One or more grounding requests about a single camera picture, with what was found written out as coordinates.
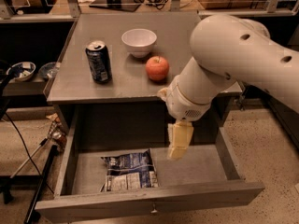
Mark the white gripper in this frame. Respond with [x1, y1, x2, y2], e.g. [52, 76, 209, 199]
[157, 76, 210, 160]

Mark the blue chip bag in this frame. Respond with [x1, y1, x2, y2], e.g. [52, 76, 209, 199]
[101, 149, 159, 192]

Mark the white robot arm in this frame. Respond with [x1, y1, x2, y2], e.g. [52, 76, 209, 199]
[158, 15, 299, 160]

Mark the small metal drawer knob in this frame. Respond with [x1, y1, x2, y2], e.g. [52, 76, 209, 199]
[150, 203, 158, 215]

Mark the open grey drawer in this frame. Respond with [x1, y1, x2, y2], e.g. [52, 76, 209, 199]
[36, 109, 264, 223]

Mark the red apple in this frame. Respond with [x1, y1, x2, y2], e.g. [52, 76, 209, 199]
[146, 56, 169, 81]

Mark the grey wooden cabinet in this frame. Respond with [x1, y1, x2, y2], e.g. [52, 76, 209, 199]
[42, 10, 246, 136]

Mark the dark blue soda can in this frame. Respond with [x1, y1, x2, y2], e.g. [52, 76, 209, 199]
[85, 40, 112, 83]

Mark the blue bowl on shelf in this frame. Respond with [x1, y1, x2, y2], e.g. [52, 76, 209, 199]
[38, 62, 60, 80]

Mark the black monitor stand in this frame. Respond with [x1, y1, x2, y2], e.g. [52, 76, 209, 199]
[89, 0, 141, 12]

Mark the left low shelf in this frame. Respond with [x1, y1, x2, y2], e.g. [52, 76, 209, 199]
[3, 75, 48, 96]

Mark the white bowl with items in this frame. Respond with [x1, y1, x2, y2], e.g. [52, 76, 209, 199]
[7, 62, 36, 82]

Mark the black tripod stand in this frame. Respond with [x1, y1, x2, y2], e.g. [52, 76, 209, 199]
[0, 145, 58, 224]

